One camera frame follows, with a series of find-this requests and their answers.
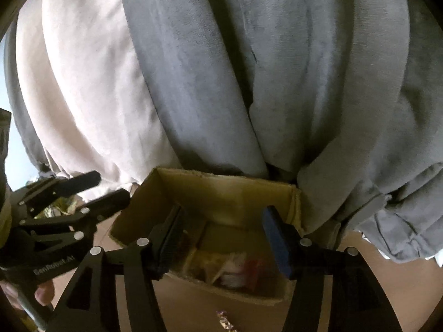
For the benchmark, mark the person's left hand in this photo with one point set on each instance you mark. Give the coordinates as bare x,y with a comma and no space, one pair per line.
45,292

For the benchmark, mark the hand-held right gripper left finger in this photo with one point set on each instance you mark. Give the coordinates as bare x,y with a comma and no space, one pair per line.
171,240

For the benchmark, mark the white pink snack packet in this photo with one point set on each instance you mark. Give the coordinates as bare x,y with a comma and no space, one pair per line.
232,270

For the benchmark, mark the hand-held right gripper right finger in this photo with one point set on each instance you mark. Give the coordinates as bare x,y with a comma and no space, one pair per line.
277,243

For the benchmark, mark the beige curtain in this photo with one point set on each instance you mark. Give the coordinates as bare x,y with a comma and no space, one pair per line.
86,76

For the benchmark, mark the pale yellow snack packet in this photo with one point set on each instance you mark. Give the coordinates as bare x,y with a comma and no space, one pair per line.
204,263

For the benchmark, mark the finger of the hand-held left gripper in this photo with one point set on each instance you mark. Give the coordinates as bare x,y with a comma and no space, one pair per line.
79,180
110,201

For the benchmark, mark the red snack packet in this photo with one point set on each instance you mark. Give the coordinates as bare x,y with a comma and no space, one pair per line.
255,267

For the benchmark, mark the shiny candy wrapper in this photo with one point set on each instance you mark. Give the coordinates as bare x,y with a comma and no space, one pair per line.
225,321

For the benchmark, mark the brown cardboard box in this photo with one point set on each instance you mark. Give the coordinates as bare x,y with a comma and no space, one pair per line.
225,193

